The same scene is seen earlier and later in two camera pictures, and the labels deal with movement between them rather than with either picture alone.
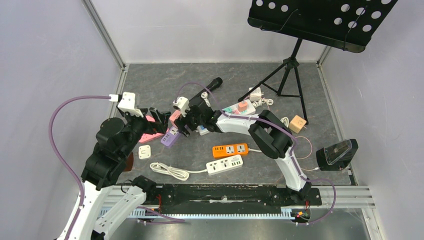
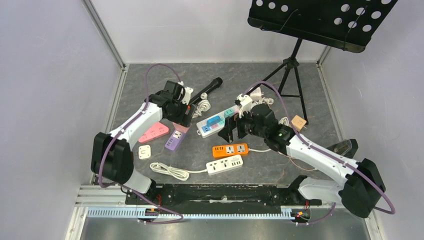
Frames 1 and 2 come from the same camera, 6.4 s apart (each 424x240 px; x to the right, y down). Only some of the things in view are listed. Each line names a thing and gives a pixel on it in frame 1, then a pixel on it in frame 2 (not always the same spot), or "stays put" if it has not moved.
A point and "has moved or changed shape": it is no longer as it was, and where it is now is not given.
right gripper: x=188 y=121 to x=238 y=123
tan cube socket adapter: x=296 y=123 stays put
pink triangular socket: x=146 y=137 stays put
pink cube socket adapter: x=174 y=116 has moved or changed shape
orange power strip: x=229 y=150 stays put
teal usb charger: x=228 y=110 stays put
